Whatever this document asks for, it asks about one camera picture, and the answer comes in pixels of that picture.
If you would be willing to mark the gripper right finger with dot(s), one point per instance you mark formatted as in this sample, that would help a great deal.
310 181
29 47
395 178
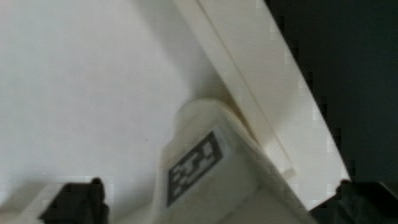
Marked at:
362 205

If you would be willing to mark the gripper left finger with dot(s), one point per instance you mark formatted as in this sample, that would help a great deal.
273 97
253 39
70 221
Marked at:
79 206

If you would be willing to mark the white table leg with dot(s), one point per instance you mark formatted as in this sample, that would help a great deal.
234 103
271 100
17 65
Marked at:
220 184

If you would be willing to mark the white square table top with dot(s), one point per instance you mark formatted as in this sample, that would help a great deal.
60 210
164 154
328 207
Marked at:
109 61

